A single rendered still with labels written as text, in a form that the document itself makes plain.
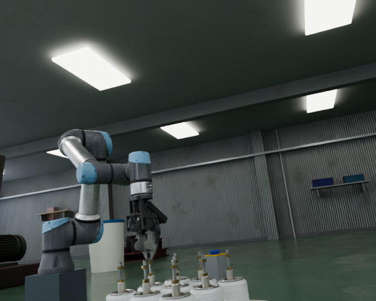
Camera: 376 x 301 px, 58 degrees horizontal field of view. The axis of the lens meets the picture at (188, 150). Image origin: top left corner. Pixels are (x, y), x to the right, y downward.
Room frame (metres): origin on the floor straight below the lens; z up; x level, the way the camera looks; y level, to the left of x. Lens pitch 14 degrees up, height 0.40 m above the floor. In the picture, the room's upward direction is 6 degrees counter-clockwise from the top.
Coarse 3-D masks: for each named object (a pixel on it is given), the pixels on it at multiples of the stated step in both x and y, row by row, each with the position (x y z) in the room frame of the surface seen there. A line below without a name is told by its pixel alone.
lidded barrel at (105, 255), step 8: (104, 224) 4.96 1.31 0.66; (112, 224) 5.01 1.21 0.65; (120, 224) 5.12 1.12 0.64; (104, 232) 4.97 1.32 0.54; (112, 232) 5.01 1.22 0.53; (120, 232) 5.12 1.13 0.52; (104, 240) 4.98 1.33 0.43; (112, 240) 5.02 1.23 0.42; (120, 240) 5.12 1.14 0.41; (96, 248) 4.99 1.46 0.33; (104, 248) 4.98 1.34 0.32; (112, 248) 5.02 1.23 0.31; (120, 248) 5.12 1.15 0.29; (96, 256) 5.00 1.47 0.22; (104, 256) 4.99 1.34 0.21; (112, 256) 5.02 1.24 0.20; (120, 256) 5.12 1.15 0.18; (96, 264) 5.02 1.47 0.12; (104, 264) 4.99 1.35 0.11; (112, 264) 5.03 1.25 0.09; (96, 272) 5.03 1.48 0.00
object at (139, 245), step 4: (140, 232) 1.17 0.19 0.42; (140, 236) 1.17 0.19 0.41; (144, 236) 1.18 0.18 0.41; (140, 240) 1.17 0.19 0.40; (144, 240) 1.18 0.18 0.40; (136, 244) 1.15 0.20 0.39; (140, 244) 1.17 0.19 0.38; (136, 248) 1.15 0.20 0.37; (140, 248) 1.17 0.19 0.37; (144, 248) 1.18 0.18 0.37; (144, 252) 1.18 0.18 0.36; (148, 252) 1.18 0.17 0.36; (144, 256) 1.18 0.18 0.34; (148, 256) 1.18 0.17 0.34
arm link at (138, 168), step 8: (136, 152) 1.13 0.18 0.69; (144, 152) 1.14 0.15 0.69; (128, 160) 1.15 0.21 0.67; (136, 160) 1.13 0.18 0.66; (144, 160) 1.13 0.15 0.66; (128, 168) 1.15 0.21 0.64; (136, 168) 1.13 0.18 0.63; (144, 168) 1.13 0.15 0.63; (128, 176) 1.17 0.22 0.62; (136, 176) 1.13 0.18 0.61; (144, 176) 1.13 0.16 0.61
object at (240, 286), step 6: (222, 282) 1.08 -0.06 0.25; (228, 282) 1.06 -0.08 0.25; (234, 282) 1.06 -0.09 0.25; (240, 282) 1.07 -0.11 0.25; (228, 288) 1.06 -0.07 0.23; (234, 288) 1.06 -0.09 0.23; (240, 288) 1.06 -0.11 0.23; (246, 288) 1.08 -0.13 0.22; (228, 294) 1.06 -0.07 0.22; (234, 294) 1.06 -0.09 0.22; (240, 294) 1.06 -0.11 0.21; (246, 294) 1.08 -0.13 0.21; (228, 300) 1.06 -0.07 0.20; (234, 300) 1.06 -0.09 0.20; (240, 300) 1.06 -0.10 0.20; (246, 300) 1.07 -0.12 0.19
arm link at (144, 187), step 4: (132, 184) 1.13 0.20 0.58; (136, 184) 1.13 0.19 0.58; (140, 184) 1.12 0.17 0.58; (144, 184) 1.13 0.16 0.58; (148, 184) 1.14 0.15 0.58; (132, 188) 1.13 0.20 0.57; (136, 188) 1.13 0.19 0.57; (140, 188) 1.12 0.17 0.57; (144, 188) 1.13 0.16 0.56; (148, 188) 1.14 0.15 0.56; (132, 192) 1.14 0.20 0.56; (136, 192) 1.13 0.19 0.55; (140, 192) 1.12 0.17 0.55; (144, 192) 1.13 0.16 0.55; (148, 192) 1.14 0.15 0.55; (152, 192) 1.16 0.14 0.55
